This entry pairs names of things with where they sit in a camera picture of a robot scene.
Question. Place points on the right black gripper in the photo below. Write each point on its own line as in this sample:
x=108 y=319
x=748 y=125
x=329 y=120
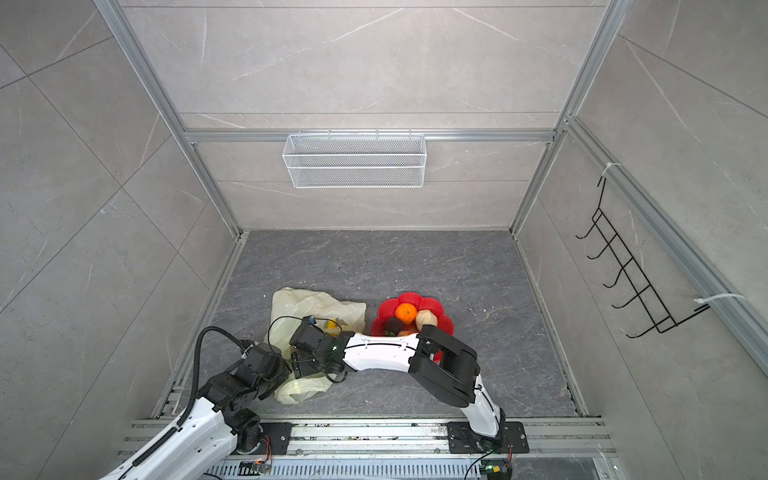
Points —
x=301 y=368

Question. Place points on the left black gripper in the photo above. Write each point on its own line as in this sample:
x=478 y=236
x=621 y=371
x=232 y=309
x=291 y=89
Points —
x=284 y=368

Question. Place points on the yellowish plastic bag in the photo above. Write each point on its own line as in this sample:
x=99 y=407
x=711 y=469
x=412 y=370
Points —
x=289 y=306

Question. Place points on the dark brown fake fruit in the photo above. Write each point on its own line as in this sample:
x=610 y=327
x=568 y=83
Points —
x=393 y=326

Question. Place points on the red flower-shaped plate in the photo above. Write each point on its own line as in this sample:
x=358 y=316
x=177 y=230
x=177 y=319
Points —
x=411 y=300

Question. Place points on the orange fake fruit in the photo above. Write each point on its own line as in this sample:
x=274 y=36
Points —
x=406 y=313

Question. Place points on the beige fake potato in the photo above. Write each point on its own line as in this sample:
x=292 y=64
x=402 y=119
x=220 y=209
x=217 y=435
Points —
x=425 y=318

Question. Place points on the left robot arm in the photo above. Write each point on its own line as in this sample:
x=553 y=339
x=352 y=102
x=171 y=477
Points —
x=218 y=423

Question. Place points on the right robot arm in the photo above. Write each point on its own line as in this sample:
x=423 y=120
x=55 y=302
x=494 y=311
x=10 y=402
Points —
x=444 y=366

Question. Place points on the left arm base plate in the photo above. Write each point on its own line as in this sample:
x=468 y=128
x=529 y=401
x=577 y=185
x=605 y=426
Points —
x=275 y=437

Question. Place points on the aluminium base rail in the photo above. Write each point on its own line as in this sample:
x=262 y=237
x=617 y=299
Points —
x=571 y=437

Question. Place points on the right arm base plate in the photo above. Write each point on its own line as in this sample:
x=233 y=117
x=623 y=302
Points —
x=511 y=438

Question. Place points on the white wire mesh basket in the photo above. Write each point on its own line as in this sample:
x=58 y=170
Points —
x=355 y=160

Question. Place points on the black wire hook rack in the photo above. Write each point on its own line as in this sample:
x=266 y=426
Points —
x=630 y=272

